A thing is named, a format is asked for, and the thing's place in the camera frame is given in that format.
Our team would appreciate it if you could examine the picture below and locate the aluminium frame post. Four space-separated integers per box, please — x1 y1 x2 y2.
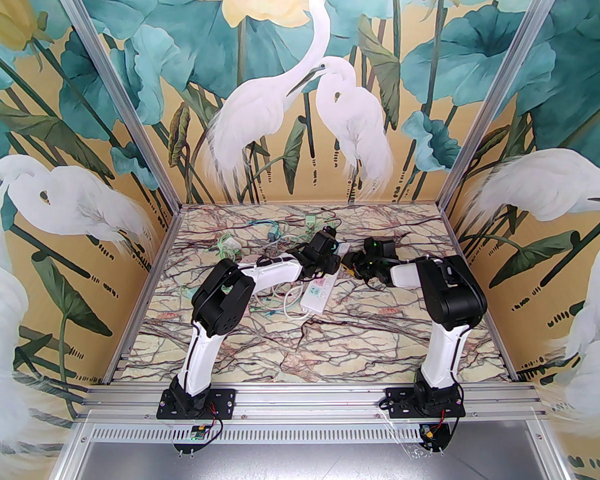
45 0 186 214
440 0 566 214

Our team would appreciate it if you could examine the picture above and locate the perforated metal strip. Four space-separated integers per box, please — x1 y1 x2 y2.
80 420 551 445

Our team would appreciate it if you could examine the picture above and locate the white power cord with plug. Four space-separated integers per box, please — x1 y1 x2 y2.
271 285 311 323

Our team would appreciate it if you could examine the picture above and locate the aluminium front rail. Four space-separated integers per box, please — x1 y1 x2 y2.
82 384 543 423

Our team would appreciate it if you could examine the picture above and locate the white power strip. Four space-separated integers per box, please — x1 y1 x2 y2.
300 273 339 315

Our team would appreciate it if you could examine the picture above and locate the thick light green cable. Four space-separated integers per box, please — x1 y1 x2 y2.
212 234 243 264

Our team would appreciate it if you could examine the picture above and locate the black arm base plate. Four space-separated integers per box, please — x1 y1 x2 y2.
384 387 467 419
157 387 237 421

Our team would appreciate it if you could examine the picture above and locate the grey metal sheet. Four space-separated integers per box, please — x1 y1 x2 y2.
55 440 556 480

